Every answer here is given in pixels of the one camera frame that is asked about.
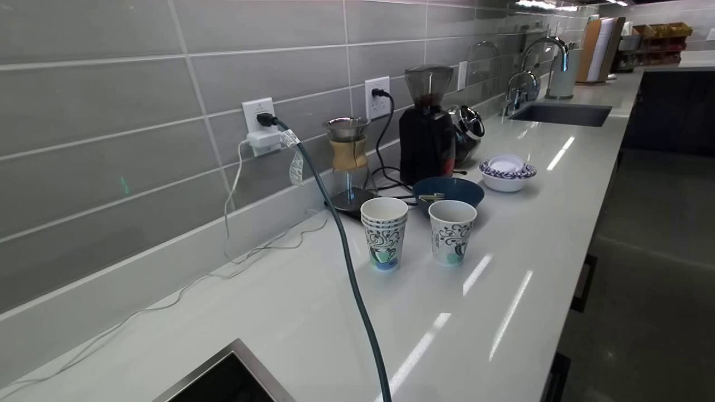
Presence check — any white wall outlet with adapter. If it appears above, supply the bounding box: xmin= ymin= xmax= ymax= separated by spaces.
xmin=240 ymin=95 xmax=302 ymax=160

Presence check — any white bowl with blue pattern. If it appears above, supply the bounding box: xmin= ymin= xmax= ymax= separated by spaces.
xmin=479 ymin=154 xmax=539 ymax=197

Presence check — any black coffee grinder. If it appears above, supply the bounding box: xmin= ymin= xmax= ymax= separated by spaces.
xmin=398 ymin=65 xmax=459 ymax=188

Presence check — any white canister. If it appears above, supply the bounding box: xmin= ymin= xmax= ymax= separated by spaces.
xmin=546 ymin=46 xmax=582 ymax=103

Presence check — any patterned paper cup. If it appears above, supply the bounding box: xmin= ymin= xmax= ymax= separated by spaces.
xmin=358 ymin=195 xmax=412 ymax=273
xmin=427 ymin=198 xmax=480 ymax=271

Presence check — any dark kitchen sink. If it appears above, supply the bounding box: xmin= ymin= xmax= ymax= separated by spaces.
xmin=508 ymin=100 xmax=615 ymax=130

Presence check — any thin white cable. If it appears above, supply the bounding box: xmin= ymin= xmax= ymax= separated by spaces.
xmin=0 ymin=136 xmax=336 ymax=402

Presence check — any dark power cable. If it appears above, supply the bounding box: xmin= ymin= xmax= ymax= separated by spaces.
xmin=255 ymin=109 xmax=396 ymax=402

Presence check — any black grinder power cord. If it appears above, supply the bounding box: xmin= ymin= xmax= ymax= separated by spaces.
xmin=366 ymin=87 xmax=410 ymax=193

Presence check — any shiny silver kettle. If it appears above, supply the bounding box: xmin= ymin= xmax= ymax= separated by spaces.
xmin=449 ymin=103 xmax=490 ymax=168

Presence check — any black drawer handle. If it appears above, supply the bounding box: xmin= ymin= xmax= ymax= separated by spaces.
xmin=570 ymin=252 xmax=602 ymax=315
xmin=540 ymin=350 xmax=574 ymax=402

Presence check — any black coffee scale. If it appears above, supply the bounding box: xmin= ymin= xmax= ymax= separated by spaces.
xmin=327 ymin=185 xmax=381 ymax=218

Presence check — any white cable tag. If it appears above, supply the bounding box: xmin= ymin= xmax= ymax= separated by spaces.
xmin=286 ymin=150 xmax=308 ymax=188

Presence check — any fruit basket rack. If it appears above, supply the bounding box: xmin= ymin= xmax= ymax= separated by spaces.
xmin=631 ymin=20 xmax=696 ymax=72

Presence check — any chrome faucet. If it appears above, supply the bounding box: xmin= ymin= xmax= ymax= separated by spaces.
xmin=503 ymin=33 xmax=572 ymax=117

